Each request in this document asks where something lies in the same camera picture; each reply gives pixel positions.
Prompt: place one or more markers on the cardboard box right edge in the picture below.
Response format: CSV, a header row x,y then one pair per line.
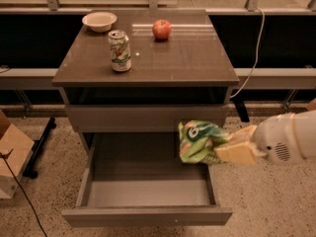
x,y
311,106

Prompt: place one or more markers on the red apple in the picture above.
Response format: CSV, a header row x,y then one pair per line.
x,y
161,29

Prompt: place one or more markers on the white paper bowl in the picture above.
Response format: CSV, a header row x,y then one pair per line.
x,y
99,22

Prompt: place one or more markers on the black stand foot right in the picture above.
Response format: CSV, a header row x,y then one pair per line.
x,y
239,104

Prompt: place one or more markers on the open grey bottom drawer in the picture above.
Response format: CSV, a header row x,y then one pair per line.
x,y
138,179

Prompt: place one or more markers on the black stand foot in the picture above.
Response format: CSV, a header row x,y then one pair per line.
x,y
239,104
36,150

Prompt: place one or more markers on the green white soda can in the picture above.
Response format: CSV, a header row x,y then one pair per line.
x,y
120,50

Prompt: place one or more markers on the closed grey upper drawer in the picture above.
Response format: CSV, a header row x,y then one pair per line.
x,y
148,118

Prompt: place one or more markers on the green rice chip bag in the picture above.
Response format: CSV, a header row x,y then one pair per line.
x,y
198,140

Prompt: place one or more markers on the grey drawer cabinet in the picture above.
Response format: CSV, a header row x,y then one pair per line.
x,y
190,67

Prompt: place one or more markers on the cardboard box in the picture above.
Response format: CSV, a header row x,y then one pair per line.
x,y
17,147

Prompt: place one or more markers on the black stand foot left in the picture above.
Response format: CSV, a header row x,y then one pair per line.
x,y
36,150

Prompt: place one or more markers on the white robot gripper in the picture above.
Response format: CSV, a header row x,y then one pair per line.
x,y
275,138

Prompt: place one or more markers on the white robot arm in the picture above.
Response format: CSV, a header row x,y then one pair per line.
x,y
306,133

